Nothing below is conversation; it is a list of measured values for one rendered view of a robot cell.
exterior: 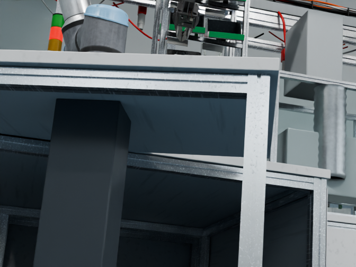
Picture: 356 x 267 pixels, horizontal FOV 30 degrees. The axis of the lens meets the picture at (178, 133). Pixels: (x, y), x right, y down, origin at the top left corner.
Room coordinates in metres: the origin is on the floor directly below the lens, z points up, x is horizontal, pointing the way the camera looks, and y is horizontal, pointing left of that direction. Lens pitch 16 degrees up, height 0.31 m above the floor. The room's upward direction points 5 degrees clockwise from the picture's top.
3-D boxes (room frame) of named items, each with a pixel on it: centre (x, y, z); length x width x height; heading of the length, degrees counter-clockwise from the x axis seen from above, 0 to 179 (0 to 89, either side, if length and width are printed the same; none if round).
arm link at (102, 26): (1.61, 0.22, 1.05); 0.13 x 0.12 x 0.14; 24
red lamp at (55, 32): (2.30, 0.48, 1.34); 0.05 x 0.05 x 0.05
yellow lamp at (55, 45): (2.30, 0.48, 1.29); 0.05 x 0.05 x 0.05
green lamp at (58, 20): (2.30, 0.48, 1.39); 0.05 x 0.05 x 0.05
